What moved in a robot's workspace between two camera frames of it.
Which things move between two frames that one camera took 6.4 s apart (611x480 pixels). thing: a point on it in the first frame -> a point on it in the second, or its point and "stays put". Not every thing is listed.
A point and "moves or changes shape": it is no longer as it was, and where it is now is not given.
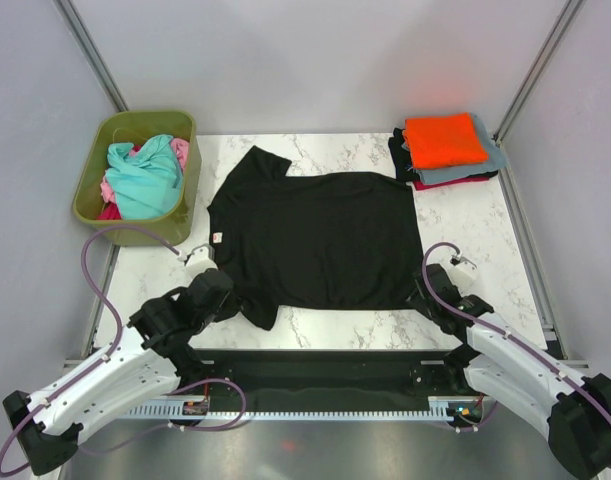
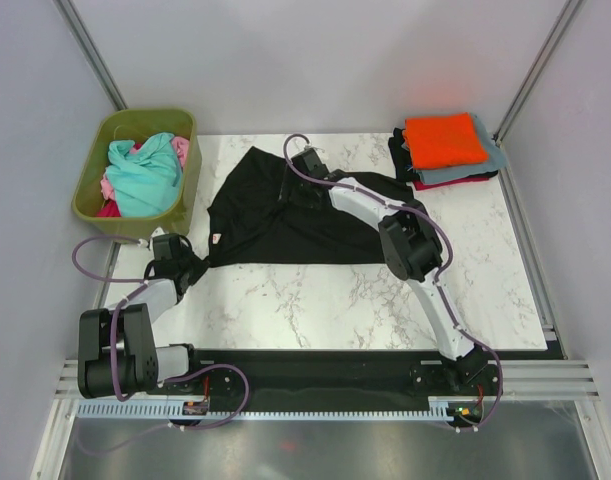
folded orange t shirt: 443,140 stays put
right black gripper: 415,299 -> 293,179
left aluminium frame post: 91,54 stays put
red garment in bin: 110,212 stays put
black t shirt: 314,241 moves or changes shape
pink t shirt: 182,149 stays put
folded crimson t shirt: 420,186 stays put
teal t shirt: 147,179 stays put
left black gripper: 233,306 -> 200,265
